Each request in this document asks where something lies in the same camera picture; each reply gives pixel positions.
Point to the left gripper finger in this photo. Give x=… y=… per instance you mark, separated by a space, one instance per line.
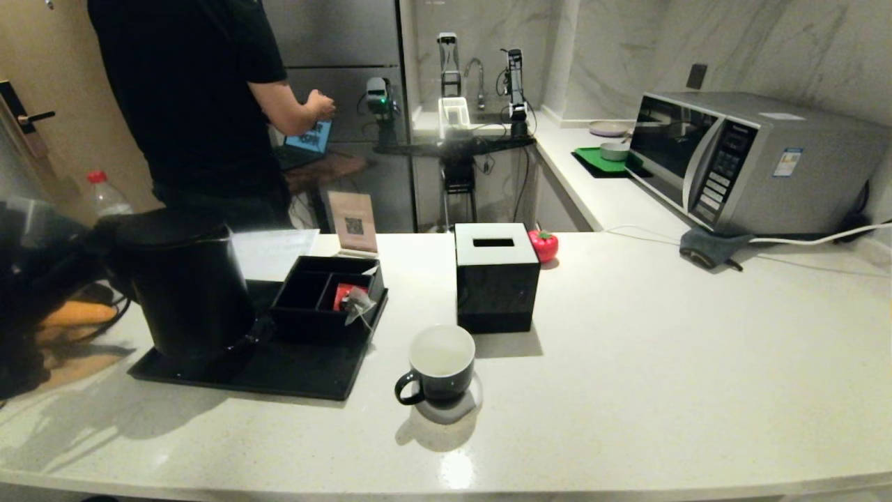
x=108 y=237
x=115 y=279

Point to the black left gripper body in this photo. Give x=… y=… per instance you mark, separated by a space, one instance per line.
x=77 y=261

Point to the black electric kettle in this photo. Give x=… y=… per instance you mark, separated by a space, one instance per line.
x=188 y=293

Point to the person's right forearm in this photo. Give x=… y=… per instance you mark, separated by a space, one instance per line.
x=282 y=111

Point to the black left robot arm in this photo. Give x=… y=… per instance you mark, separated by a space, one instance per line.
x=21 y=314

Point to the red sachet packet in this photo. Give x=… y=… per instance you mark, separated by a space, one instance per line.
x=343 y=293

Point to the grey tea bag sachet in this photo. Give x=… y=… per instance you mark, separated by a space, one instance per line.
x=361 y=307

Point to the person's right hand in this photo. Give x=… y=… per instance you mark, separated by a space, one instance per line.
x=320 y=106

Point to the plastic bottle red cap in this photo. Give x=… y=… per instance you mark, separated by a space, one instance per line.
x=106 y=199

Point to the yellow corn cob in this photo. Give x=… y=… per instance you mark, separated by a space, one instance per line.
x=80 y=314

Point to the yellow cloth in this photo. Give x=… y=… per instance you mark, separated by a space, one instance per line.
x=77 y=359

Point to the person in black shirt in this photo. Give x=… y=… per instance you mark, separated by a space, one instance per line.
x=181 y=104

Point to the white paper sheet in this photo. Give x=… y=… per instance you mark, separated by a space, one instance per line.
x=279 y=251

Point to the black serving tray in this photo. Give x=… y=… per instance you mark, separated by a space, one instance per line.
x=279 y=369

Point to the black compartment box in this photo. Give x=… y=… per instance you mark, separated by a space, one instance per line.
x=300 y=326

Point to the open laptop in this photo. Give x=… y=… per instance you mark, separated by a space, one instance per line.
x=310 y=139

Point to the brown QR code sign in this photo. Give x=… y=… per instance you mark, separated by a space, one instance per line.
x=354 y=222

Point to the grey refrigerator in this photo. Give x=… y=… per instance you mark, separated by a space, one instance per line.
x=348 y=35

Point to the dark mug white inside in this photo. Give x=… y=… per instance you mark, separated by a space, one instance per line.
x=446 y=383

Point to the black stand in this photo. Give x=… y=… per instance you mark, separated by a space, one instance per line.
x=460 y=183

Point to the black mounting bar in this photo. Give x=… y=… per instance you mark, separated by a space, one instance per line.
x=453 y=147

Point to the white round coaster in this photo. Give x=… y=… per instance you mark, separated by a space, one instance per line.
x=453 y=415

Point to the white dish rack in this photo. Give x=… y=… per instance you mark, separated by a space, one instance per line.
x=454 y=117

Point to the black tissue box white lid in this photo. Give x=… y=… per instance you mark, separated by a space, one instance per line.
x=495 y=293

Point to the chrome sink faucet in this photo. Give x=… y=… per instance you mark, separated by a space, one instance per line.
x=481 y=82

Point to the red tomato shaped ornament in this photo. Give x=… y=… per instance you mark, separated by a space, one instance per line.
x=543 y=246

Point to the green tray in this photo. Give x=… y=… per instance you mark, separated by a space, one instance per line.
x=592 y=161

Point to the pale pink plate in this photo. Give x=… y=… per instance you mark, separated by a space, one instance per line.
x=608 y=129

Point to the small grey bowl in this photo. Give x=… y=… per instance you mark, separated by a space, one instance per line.
x=614 y=153

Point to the grey folded cloth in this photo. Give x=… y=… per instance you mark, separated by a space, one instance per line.
x=711 y=247

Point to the silver microwave oven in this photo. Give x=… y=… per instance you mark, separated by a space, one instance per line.
x=801 y=173

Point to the black wall socket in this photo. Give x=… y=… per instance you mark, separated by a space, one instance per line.
x=695 y=77

